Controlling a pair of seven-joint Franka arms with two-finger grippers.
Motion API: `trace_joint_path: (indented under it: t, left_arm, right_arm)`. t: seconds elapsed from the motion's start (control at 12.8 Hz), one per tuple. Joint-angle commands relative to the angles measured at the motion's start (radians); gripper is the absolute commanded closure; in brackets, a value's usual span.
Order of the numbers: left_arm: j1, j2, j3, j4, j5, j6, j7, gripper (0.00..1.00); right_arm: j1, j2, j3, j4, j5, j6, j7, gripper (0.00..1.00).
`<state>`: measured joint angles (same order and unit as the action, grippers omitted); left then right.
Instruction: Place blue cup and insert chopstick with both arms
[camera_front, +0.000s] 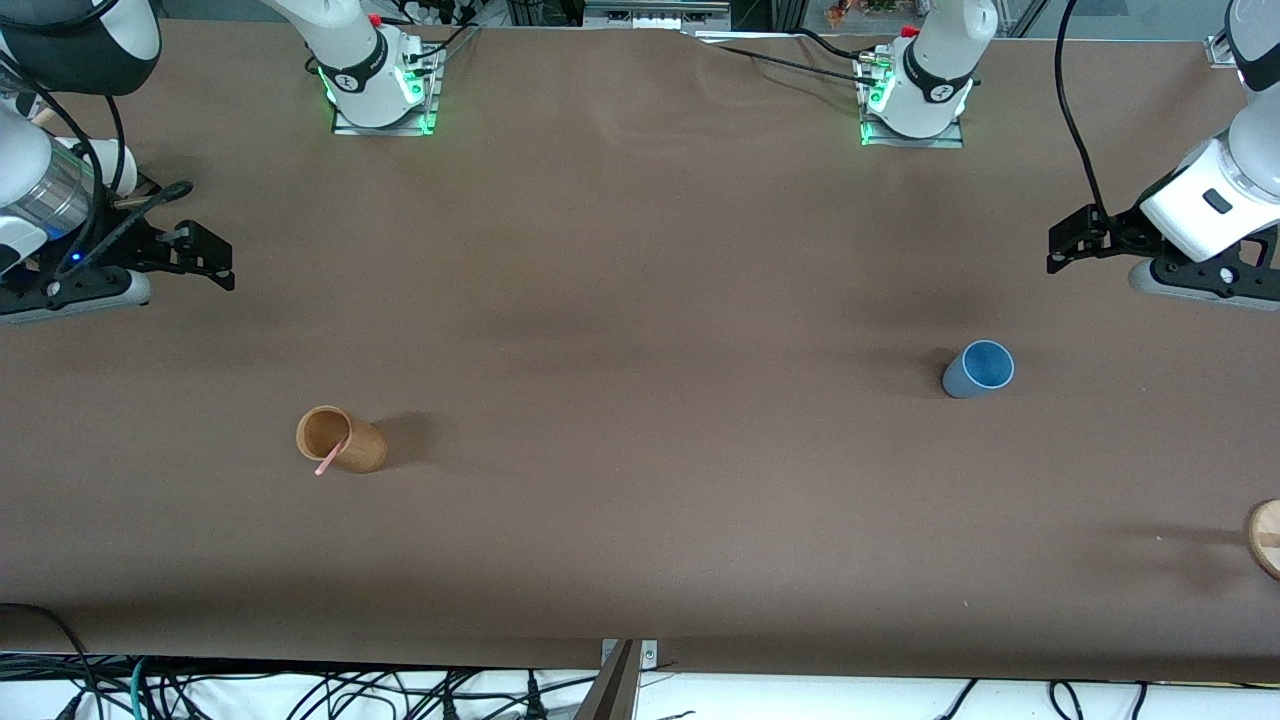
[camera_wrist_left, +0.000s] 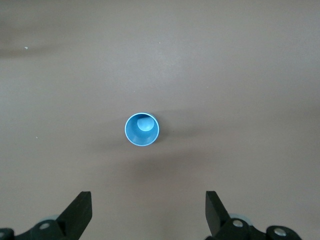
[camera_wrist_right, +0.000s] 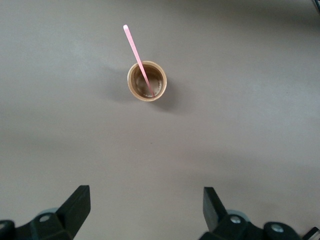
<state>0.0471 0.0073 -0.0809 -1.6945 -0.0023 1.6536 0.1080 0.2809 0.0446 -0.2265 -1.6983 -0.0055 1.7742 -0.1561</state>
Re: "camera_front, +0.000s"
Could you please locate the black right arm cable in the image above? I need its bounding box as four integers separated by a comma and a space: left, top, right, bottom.
0, 55, 194, 276

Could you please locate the white cup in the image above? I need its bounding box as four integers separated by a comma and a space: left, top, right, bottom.
95, 138, 139, 198

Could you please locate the black base power cable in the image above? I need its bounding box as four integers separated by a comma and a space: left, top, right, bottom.
712, 44, 883, 89
795, 28, 873, 63

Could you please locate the thick black floor cable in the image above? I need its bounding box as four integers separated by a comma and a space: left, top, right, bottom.
0, 602, 99, 720

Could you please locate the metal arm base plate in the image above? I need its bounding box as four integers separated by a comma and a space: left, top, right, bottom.
857, 52, 967, 150
331, 44, 443, 137

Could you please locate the brown wooden cup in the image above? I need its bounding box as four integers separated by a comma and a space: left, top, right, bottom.
296, 405, 388, 475

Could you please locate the blue cup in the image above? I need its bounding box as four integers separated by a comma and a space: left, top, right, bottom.
942, 340, 1015, 400

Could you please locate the round wooden disc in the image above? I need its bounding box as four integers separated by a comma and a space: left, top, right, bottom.
1246, 498, 1280, 582

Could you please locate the dark support post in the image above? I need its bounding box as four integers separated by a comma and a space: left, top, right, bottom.
574, 640, 642, 720

